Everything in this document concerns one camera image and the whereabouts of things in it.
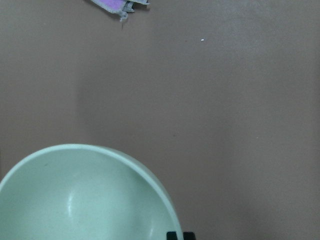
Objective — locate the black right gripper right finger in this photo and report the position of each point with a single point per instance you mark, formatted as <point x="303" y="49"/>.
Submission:
<point x="189" y="235"/>

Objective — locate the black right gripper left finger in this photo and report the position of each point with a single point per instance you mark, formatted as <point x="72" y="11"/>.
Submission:
<point x="171" y="235"/>

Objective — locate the green bowl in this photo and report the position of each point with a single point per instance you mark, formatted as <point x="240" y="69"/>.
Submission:
<point x="84" y="192"/>

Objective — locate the grey and pink cloth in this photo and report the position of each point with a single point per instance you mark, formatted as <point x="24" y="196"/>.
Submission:
<point x="121" y="8"/>

